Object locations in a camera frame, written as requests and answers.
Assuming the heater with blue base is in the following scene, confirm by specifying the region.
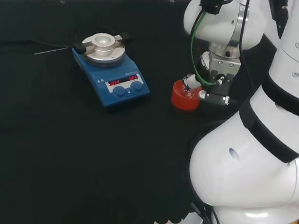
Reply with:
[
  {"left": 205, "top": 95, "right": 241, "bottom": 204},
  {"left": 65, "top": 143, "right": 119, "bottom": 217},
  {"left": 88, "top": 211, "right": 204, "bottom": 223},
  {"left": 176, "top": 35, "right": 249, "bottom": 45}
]
[{"left": 64, "top": 24, "right": 159, "bottom": 115}]

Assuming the orange flask ring stand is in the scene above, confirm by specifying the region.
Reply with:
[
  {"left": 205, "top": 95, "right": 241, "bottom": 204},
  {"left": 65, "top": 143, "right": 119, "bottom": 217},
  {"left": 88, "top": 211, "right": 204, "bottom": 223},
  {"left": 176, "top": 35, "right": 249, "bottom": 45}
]
[{"left": 169, "top": 79, "right": 204, "bottom": 113}]

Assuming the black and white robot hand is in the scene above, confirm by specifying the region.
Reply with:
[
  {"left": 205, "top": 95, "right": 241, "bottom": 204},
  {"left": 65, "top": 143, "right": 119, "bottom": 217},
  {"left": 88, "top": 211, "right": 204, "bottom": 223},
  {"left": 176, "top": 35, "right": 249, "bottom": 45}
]
[{"left": 180, "top": 48, "right": 214, "bottom": 96}]

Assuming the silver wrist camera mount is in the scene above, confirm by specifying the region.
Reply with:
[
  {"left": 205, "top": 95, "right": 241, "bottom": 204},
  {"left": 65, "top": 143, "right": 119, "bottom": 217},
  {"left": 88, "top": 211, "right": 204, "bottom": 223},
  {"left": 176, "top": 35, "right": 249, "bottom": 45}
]
[{"left": 198, "top": 51, "right": 244, "bottom": 108}]

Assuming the clear round-bottom flask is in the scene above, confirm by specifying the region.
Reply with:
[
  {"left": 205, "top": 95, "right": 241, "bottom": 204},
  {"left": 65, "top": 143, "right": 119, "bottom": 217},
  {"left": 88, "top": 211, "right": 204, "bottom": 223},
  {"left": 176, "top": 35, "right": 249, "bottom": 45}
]
[{"left": 179, "top": 79, "right": 202, "bottom": 101}]

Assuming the thin metal probe rod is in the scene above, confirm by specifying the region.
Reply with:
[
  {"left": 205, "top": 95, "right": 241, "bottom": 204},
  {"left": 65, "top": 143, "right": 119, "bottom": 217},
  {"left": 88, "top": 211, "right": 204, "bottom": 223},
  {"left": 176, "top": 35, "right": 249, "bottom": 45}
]
[{"left": 33, "top": 43, "right": 74, "bottom": 61}]

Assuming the black table cloth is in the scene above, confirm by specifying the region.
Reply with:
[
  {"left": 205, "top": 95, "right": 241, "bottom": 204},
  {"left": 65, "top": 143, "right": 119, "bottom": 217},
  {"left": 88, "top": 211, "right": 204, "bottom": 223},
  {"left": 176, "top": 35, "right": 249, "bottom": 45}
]
[{"left": 0, "top": 0, "right": 284, "bottom": 224}]

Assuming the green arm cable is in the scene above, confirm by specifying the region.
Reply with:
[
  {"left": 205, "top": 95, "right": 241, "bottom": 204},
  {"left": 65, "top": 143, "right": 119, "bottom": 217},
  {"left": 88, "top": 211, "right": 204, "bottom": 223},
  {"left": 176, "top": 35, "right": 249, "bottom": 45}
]
[{"left": 183, "top": 0, "right": 241, "bottom": 88}]

